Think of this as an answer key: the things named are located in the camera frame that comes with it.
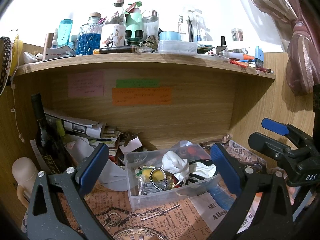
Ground blue diamond-pattern glass bottle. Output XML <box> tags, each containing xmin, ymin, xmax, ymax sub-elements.
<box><xmin>76</xmin><ymin>12</ymin><xmax>103</xmax><ymax>55</ymax></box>

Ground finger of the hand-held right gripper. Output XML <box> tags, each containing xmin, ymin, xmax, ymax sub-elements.
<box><xmin>261</xmin><ymin>118</ymin><xmax>313</xmax><ymax>153</ymax></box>
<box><xmin>248</xmin><ymin>132</ymin><xmax>299</xmax><ymax>167</ymax></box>

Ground clear lidded plastic container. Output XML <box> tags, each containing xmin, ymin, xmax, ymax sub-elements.
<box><xmin>158</xmin><ymin>39</ymin><xmax>198</xmax><ymax>55</ymax></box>

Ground glass jar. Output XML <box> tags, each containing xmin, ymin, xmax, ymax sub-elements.
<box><xmin>230</xmin><ymin>28</ymin><xmax>244</xmax><ymax>42</ymax></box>

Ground beige thermos bottle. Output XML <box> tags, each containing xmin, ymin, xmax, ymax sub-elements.
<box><xmin>12</xmin><ymin>157</ymin><xmax>40</xmax><ymax>207</ymax></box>

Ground yellow ribbon roll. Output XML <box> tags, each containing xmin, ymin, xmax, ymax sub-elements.
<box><xmin>9</xmin><ymin>35</ymin><xmax>23</xmax><ymax>77</ymax></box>

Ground white card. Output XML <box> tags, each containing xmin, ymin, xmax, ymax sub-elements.
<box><xmin>119</xmin><ymin>136</ymin><xmax>142</xmax><ymax>153</ymax></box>

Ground clear bottle with illustrated label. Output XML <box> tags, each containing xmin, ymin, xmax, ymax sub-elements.
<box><xmin>100</xmin><ymin>0</ymin><xmax>127</xmax><ymax>49</ymax></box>

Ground vintage newspaper print mat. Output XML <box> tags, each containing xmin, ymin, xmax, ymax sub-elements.
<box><xmin>22</xmin><ymin>140</ymin><xmax>268</xmax><ymax>240</ymax></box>

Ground green paper note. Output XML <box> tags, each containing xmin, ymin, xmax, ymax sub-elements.
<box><xmin>116</xmin><ymin>79</ymin><xmax>160</xmax><ymax>88</ymax></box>

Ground dark wine bottle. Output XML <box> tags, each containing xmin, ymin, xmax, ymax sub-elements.
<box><xmin>31</xmin><ymin>93</ymin><xmax>73</xmax><ymax>175</ymax></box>

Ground teal plastic bottle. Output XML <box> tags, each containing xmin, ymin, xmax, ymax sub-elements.
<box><xmin>58</xmin><ymin>19</ymin><xmax>74</xmax><ymax>47</ymax></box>

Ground light blue tape roll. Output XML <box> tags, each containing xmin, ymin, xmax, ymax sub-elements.
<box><xmin>159</xmin><ymin>31</ymin><xmax>182</xmax><ymax>41</ymax></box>

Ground beaded bracelet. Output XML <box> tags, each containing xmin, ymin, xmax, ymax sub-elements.
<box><xmin>149</xmin><ymin>167</ymin><xmax>168</xmax><ymax>192</ymax></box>

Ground white cloth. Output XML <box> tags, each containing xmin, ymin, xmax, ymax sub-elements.
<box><xmin>162</xmin><ymin>151</ymin><xmax>190</xmax><ymax>180</ymax></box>

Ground white printed box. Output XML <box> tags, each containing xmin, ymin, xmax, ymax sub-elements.
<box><xmin>42</xmin><ymin>45</ymin><xmax>77</xmax><ymax>62</ymax></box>

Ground mint green pump bottle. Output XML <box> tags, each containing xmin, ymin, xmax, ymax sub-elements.
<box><xmin>125</xmin><ymin>1</ymin><xmax>143</xmax><ymax>32</ymax></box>

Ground orange paper note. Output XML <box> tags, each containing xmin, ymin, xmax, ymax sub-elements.
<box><xmin>112</xmin><ymin>87</ymin><xmax>172</xmax><ymax>106</ymax></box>

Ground white earphone cable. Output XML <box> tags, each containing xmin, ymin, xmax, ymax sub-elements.
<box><xmin>10</xmin><ymin>85</ymin><xmax>24</xmax><ymax>143</ymax></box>

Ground clear plastic box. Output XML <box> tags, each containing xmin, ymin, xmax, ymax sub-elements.
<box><xmin>125</xmin><ymin>142</ymin><xmax>222</xmax><ymax>211</ymax></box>

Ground toothbrush package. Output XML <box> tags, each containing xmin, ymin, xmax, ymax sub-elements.
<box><xmin>178</xmin><ymin>6</ymin><xmax>207</xmax><ymax>42</ymax></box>

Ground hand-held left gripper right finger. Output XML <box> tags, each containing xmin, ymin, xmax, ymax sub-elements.
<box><xmin>207</xmin><ymin>143</ymin><xmax>297</xmax><ymax>240</ymax></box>

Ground stack of newspapers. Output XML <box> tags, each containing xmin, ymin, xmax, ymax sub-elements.
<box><xmin>44</xmin><ymin>107</ymin><xmax>122</xmax><ymax>145</ymax></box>

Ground small bowl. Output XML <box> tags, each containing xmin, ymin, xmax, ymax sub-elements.
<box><xmin>126</xmin><ymin>152</ymin><xmax>148</xmax><ymax>164</ymax></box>

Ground small black binoculars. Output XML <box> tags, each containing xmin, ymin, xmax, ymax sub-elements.
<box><xmin>125</xmin><ymin>29</ymin><xmax>145</xmax><ymax>39</ymax></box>

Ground clear glass bottle silver cap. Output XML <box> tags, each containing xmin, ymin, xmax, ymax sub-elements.
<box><xmin>141</xmin><ymin>9</ymin><xmax>160</xmax><ymax>39</ymax></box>

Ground black and white headband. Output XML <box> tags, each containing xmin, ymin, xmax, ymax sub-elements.
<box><xmin>185</xmin><ymin>159</ymin><xmax>217</xmax><ymax>183</ymax></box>

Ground blue plastic object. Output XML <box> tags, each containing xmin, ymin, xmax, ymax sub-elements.
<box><xmin>207</xmin><ymin>184</ymin><xmax>237</xmax><ymax>212</ymax></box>

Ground brown pen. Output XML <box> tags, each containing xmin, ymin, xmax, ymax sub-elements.
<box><xmin>93</xmin><ymin>45</ymin><xmax>140</xmax><ymax>55</ymax></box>

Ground wooden shelf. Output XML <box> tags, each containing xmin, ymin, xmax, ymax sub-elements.
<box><xmin>11</xmin><ymin>50</ymin><xmax>277</xmax><ymax>80</ymax></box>

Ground pink curtain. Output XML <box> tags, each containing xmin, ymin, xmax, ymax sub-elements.
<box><xmin>231</xmin><ymin>0</ymin><xmax>320</xmax><ymax>97</ymax></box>

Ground blue stamp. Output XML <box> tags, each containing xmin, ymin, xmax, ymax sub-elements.
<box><xmin>255</xmin><ymin>46</ymin><xmax>265</xmax><ymax>67</ymax></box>

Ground cardboard tube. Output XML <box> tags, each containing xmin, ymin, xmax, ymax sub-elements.
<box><xmin>42</xmin><ymin>32</ymin><xmax>55</xmax><ymax>60</ymax></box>

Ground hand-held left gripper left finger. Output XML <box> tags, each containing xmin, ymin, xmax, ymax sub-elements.
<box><xmin>26</xmin><ymin>142</ymin><xmax>118</xmax><ymax>240</ymax></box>

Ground black lace ribbon roll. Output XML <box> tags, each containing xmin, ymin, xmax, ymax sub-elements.
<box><xmin>0</xmin><ymin>36</ymin><xmax>13</xmax><ymax>94</ymax></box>

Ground metal pocket watch chain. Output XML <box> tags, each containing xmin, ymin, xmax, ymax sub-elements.
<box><xmin>101</xmin><ymin>204</ymin><xmax>181</xmax><ymax>222</ymax></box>

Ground pink paper note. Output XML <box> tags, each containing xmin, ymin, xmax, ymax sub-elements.
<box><xmin>67</xmin><ymin>71</ymin><xmax>105</xmax><ymax>97</ymax></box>

